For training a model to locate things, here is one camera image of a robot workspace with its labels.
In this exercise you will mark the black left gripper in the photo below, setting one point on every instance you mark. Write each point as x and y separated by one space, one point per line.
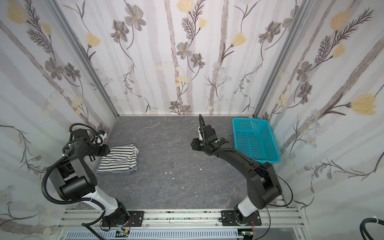
100 150

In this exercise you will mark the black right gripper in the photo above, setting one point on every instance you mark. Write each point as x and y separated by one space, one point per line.
205 132

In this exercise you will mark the black white striped tank top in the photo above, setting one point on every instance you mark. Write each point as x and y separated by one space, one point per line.
120 160

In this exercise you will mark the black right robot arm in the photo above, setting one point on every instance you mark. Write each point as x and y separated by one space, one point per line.
263 184

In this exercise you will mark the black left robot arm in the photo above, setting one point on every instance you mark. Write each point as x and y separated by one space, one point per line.
70 179

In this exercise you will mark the teal plastic basket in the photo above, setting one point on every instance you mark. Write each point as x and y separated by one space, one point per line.
254 138

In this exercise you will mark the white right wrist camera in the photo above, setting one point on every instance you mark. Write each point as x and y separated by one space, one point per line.
201 134

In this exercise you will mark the aluminium mounting rail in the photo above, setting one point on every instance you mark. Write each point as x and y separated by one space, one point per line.
209 219

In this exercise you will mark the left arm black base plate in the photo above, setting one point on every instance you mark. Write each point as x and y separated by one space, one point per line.
131 219

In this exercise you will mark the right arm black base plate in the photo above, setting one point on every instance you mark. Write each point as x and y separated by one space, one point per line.
233 218

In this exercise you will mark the white slotted cable duct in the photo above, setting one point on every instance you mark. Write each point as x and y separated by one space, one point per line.
178 234

